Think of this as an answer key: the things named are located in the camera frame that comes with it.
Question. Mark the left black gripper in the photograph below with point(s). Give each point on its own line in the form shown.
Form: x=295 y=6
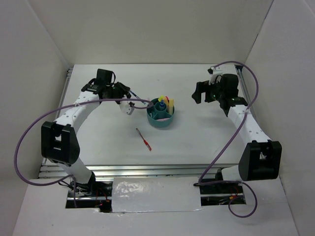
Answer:
x=124 y=90

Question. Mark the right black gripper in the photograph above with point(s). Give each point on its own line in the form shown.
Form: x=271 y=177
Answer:
x=204 y=86

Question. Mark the blue gel pen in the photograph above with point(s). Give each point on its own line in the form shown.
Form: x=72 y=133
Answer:
x=136 y=96

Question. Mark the yellow pastel highlighter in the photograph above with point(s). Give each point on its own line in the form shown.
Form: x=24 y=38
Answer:
x=171 y=106

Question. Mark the blue capped glue bottle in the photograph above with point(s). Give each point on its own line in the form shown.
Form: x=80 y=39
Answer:
x=162 y=105

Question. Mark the orange pastel highlighter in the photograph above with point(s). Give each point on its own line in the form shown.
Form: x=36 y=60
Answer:
x=166 y=102

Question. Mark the red gel pen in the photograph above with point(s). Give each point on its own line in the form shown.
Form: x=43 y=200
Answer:
x=145 y=142

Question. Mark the black gel pen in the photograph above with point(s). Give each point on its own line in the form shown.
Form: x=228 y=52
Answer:
x=152 y=113

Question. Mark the yellow black highlighter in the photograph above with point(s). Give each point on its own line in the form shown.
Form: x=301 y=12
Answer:
x=162 y=98

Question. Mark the pink pastel highlighter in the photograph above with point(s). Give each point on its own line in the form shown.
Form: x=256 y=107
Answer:
x=163 y=119

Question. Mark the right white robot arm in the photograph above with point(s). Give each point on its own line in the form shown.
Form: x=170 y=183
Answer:
x=261 y=157

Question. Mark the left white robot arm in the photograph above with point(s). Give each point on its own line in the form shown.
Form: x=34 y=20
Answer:
x=59 y=143

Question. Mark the teal round compartment organizer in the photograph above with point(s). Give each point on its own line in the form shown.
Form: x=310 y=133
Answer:
x=159 y=115

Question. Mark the white foil cover plate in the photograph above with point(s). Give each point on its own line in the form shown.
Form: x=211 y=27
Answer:
x=157 y=194

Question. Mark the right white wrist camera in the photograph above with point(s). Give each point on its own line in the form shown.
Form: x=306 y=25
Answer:
x=215 y=72

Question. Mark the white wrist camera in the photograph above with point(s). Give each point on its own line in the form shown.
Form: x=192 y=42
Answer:
x=126 y=107
x=215 y=72

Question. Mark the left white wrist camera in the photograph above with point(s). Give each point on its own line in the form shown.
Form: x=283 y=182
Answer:
x=126 y=107

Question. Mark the aluminium table frame rail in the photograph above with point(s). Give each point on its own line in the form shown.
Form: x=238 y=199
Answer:
x=110 y=171

